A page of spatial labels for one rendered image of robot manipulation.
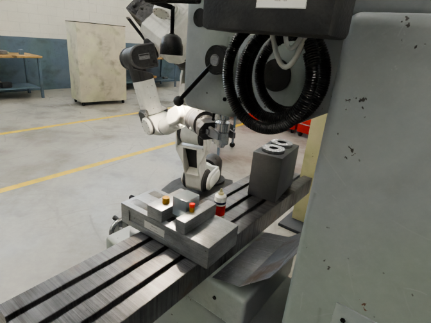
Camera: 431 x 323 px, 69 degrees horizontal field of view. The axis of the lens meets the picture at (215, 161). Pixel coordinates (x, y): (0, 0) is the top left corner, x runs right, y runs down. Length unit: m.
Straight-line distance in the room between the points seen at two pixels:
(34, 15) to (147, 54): 7.55
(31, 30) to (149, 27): 7.47
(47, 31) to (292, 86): 8.41
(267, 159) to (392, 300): 0.70
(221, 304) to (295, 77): 0.66
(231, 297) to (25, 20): 8.25
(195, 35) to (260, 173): 0.59
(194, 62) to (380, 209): 0.58
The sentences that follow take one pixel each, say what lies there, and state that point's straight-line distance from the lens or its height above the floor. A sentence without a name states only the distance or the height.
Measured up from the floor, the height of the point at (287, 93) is 1.40.
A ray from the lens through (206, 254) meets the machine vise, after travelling 0.85.
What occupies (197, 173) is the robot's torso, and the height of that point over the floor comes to 0.75.
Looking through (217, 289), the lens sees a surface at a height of 0.83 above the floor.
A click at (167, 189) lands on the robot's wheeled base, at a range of 2.06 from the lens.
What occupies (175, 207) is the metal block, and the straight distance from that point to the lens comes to 0.93.
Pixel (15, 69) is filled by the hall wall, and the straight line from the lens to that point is 8.65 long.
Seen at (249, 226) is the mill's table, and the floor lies 0.92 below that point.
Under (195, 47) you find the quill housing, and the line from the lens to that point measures 0.88.
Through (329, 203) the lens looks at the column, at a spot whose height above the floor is 1.24.
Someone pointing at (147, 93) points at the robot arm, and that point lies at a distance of 1.35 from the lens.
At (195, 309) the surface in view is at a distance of 1.11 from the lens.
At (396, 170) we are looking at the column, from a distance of 0.56.
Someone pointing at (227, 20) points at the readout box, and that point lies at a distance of 0.49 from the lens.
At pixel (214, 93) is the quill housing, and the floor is 1.37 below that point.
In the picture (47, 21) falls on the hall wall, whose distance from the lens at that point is 8.94.
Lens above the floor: 1.50
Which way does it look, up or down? 21 degrees down
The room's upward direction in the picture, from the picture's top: 5 degrees clockwise
